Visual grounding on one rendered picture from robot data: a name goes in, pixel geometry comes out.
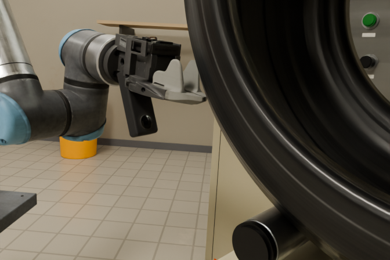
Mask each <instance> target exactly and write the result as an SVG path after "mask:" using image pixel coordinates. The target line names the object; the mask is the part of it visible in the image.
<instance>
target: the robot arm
mask: <svg viewBox="0 0 390 260"><path fill-rule="evenodd" d="M151 38H155V39H151ZM180 50H181V44H176V43H173V42H169V41H164V40H161V39H157V37H142V38H139V37H138V36H134V35H124V34H115V35H110V34H105V33H101V32H97V31H95V30H91V29H76V30H72V31H70V32H69V33H67V34H66V35H65V36H64V37H63V39H62V40H61V42H60V45H59V57H60V60H61V62H62V64H63V65H64V66H65V70H64V83H63V90H43V89H42V86H41V83H40V81H39V79H38V76H37V75H36V73H35V72H34V69H33V66H32V64H31V60H30V58H29V55H28V53H27V49H26V47H25V44H24V42H23V39H22V37H21V33H20V31H19V28H18V26H17V23H16V20H15V17H14V15H13V12H12V9H11V7H10V4H9V1H8V0H0V145H2V146H6V145H22V144H25V143H27V142H31V141H35V140H41V139H47V138H53V137H57V136H58V137H62V138H64V139H66V140H70V141H75V142H83V141H84V140H85V141H86V140H87V141H90V140H94V139H97V138H98V137H100V136H101V135H102V133H103V131H104V126H105V124H106V111H107V101H108V95H109V85H111V86H119V87H120V91H121V96H122V102H123V105H124V110H125V115H126V119H127V124H128V129H129V135H130V136H131V137H132V138H135V137H138V136H144V135H150V134H153V133H156V132H157V131H158V128H157V123H156V117H155V114H154V109H153V104H152V101H151V98H156V99H161V100H168V101H171V102H177V103H184V104H191V105H193V104H200V103H202V102H206V101H207V97H206V95H205V94H204V93H203V92H202V91H201V89H200V76H199V73H198V69H197V66H196V61H195V60H191V61H189V63H188V65H187V67H186V68H185V70H184V71H182V64H181V62H180Z"/></svg>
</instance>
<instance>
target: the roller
mask: <svg viewBox="0 0 390 260"><path fill-rule="evenodd" d="M308 241H309V239H308V238H307V237H306V236H304V235H303V234H302V233H301V232H300V231H299V230H298V229H297V228H296V227H295V226H294V225H293V224H292V223H291V222H290V221H289V220H288V219H287V218H286V217H285V216H284V215H283V214H282V213H281V212H280V211H279V210H278V209H277V208H276V207H275V206H274V207H272V208H270V209H268V210H266V211H264V212H262V213H260V214H258V215H256V216H253V217H252V218H250V219H248V220H246V221H244V222H242V223H241V224H239V225H237V226H236V228H235V229H234V231H233V235H232V244H233V249H234V252H235V254H236V256H237V258H238V259H239V260H283V259H284V258H286V257H288V256H289V255H290V254H292V253H293V252H294V251H295V250H297V249H299V248H300V247H301V246H302V245H304V244H305V243H306V242H308Z"/></svg>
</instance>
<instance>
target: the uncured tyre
mask: <svg viewBox="0 0 390 260"><path fill-rule="evenodd" d="M184 4H185V13H186V21H187V27H188V32H189V37H190V42H191V45H192V50H193V54H194V58H195V61H196V66H197V69H198V73H199V76H200V79H201V83H202V86H203V89H204V92H205V95H206V97H207V100H208V102H209V104H210V107H211V110H212V112H213V114H214V116H215V119H216V121H217V123H218V125H219V127H220V129H221V131H222V133H223V135H224V136H225V138H226V140H227V142H228V144H229V145H230V147H231V149H232V150H233V152H234V154H235V155H236V157H237V158H238V160H239V161H240V163H241V164H242V166H243V167H244V169H245V170H246V171H247V173H248V174H249V176H250V177H251V178H252V180H253V181H254V182H255V184H256V185H257V186H258V187H259V188H260V190H261V191H262V192H263V194H264V195H265V196H266V197H267V198H268V199H269V200H270V202H271V203H272V204H273V205H274V206H275V207H276V208H277V209H278V210H279V211H280V212H281V213H282V214H283V215H284V216H285V217H286V218H287V219H288V220H289V221H290V222H291V223H292V224H293V225H294V226H295V227H296V228H297V229H298V230H299V231H300V232H301V233H302V234H303V235H304V236H306V237H307V238H308V239H309V240H310V241H311V242H312V243H313V244H315V245H316V246H317V247H319V248H320V249H321V250H322V251H323V252H325V253H326V254H327V255H328V256H330V257H331V258H332V259H333V260H390V101H389V100H388V99H387V98H385V96H384V95H383V94H382V93H381V92H380V91H379V90H378V89H377V87H376V86H375V85H374V84H373V82H372V81H371V79H370V78H369V76H368V75H367V73H366V71H365V70H364V68H363V66H362V64H361V62H360V59H359V57H358V54H357V52H356V49H355V45H354V43H353V38H352V33H351V25H350V17H349V4H350V0H184Z"/></svg>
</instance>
